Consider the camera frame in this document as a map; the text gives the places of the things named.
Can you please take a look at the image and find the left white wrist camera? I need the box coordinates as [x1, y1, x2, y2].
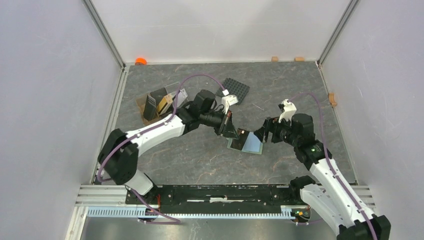
[221, 89, 238, 114]

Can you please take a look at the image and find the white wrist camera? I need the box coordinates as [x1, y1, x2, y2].
[278, 99, 297, 123]
[221, 89, 238, 114]

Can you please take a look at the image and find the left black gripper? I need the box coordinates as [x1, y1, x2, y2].
[200, 108, 239, 140]

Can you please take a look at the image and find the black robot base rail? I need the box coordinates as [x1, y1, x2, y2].
[143, 184, 311, 214]

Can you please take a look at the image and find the green card holder wallet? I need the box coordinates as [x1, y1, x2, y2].
[227, 132, 263, 155]

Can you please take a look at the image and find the curved wooden block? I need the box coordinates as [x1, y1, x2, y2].
[328, 92, 338, 108]

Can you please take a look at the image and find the orange round cap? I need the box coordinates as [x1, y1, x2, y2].
[134, 57, 147, 66]

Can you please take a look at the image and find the white slotted cable duct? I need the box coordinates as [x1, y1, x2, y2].
[86, 205, 301, 220]

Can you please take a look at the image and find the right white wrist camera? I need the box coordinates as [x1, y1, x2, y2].
[278, 99, 297, 123]

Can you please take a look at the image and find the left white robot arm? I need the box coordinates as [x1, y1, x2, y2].
[97, 89, 239, 204]

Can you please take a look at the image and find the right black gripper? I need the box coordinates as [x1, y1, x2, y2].
[253, 114, 299, 147]

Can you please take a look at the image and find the right aluminium frame post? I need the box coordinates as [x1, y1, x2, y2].
[316, 0, 360, 68]

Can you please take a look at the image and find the aluminium frame post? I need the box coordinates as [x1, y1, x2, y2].
[82, 0, 126, 69]
[316, 0, 360, 68]

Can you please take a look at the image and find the left aluminium frame post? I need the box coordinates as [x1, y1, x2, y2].
[82, 0, 126, 69]

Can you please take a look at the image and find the gold credit card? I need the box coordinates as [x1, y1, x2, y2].
[156, 94, 173, 116]

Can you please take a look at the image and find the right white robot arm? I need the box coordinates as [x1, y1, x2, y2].
[254, 113, 391, 240]

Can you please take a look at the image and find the dark grey lego baseplate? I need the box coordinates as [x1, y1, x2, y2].
[221, 78, 250, 105]

